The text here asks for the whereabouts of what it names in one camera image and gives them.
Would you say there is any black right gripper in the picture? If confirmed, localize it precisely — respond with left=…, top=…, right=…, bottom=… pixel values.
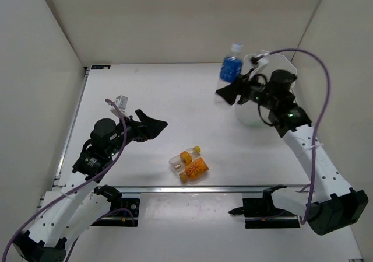
left=217, top=69, right=277, bottom=110

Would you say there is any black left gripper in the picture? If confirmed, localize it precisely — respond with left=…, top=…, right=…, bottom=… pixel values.
left=107, top=109, right=167, bottom=156

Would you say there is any blue label water bottle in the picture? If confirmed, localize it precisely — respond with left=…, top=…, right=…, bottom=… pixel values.
left=214, top=42, right=244, bottom=111

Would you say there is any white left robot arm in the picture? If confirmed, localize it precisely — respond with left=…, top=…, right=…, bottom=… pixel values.
left=12, top=109, right=168, bottom=261

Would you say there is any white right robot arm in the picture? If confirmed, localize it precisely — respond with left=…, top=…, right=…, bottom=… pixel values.
left=216, top=69, right=368, bottom=235

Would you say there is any white octagonal bin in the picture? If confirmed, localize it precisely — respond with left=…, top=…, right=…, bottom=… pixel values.
left=234, top=50, right=298, bottom=128

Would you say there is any clear bottle yellow cap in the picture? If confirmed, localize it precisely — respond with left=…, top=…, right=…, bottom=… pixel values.
left=168, top=146, right=201, bottom=173

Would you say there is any orange label juice bottle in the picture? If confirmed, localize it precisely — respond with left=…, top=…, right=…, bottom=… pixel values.
left=179, top=157, right=209, bottom=183

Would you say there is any small dark table sticker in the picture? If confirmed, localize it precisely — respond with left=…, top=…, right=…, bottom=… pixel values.
left=90, top=65, right=111, bottom=70

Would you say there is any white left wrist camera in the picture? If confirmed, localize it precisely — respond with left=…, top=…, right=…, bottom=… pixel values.
left=110, top=95, right=129, bottom=119

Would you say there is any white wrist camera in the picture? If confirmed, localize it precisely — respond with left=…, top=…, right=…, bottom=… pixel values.
left=110, top=95, right=129, bottom=119
left=249, top=51, right=270, bottom=69

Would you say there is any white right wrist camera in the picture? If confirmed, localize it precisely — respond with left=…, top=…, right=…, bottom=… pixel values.
left=249, top=51, right=270, bottom=69

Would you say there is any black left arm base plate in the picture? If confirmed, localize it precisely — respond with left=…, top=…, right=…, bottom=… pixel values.
left=92, top=185, right=140, bottom=227

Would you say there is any aluminium table edge rail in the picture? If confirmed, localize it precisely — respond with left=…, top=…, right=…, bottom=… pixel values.
left=84, top=184, right=329, bottom=195

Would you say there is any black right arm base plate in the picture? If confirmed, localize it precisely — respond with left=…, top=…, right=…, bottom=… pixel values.
left=228, top=198, right=300, bottom=229

